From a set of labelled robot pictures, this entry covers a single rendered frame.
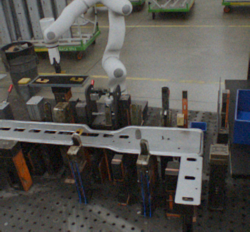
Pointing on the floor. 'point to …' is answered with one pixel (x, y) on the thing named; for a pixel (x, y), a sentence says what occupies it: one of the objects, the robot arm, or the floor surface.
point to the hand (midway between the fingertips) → (58, 69)
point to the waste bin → (20, 62)
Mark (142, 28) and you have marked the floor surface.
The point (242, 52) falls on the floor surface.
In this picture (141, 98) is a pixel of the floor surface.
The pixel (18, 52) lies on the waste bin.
